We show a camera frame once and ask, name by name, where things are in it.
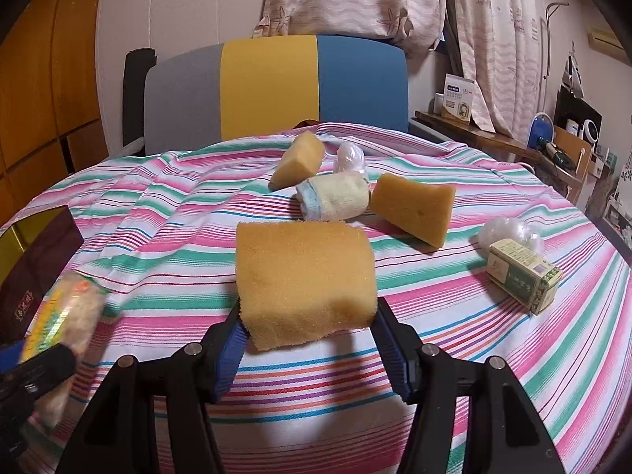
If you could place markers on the open wooden box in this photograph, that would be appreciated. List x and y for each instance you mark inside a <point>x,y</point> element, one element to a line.
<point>577,150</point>

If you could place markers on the wooden wardrobe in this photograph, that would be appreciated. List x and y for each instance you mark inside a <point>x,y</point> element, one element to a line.
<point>44,59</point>

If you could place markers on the striped tablecloth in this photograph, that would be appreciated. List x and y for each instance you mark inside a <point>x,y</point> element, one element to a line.
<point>148,217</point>

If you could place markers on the green patterned carton box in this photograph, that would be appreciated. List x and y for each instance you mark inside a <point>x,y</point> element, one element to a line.
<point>523,276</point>

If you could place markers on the white hooked pole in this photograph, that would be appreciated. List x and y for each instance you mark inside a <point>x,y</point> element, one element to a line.
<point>544,59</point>

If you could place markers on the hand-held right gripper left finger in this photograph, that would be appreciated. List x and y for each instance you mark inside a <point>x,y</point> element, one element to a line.
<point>229,358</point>

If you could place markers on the grey yellow blue chair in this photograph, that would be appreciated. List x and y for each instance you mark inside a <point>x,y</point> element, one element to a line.
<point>269,84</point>

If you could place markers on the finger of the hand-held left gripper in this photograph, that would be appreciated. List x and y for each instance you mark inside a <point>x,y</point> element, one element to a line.
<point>10,355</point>
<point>49,365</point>

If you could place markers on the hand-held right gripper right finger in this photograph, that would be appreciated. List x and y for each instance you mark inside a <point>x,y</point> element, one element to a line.
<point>395,355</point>

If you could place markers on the dark red cloth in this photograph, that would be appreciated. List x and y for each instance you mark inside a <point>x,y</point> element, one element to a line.
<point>306,123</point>

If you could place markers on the white box with face picture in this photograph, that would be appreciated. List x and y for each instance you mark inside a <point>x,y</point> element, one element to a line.
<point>456,98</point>

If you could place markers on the gold tin box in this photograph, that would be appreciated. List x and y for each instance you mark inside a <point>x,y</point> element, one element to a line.
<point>44,256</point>

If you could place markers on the small white jar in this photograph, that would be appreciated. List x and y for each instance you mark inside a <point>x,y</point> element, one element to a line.
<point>438,103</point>

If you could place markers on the wall air conditioner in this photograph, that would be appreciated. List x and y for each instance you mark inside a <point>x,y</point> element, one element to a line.
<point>607,44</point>

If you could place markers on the large yellow sponge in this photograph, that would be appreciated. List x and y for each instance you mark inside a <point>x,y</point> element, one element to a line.
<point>303,281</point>

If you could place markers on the yellow green sponge packet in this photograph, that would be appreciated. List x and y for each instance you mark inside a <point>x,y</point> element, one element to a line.
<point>74,306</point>

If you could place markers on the yellow block sponge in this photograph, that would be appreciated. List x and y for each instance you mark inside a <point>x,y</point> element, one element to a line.
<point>296,160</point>
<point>412,207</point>

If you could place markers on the wooden side shelf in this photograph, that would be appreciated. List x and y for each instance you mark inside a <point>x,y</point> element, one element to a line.
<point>489,138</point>

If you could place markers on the pink patterned curtain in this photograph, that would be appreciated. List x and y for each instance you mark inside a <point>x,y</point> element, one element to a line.
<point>493,34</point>

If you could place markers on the clear plastic bag wad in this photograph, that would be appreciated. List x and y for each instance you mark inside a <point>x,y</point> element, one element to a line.
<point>503,229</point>
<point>349,158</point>

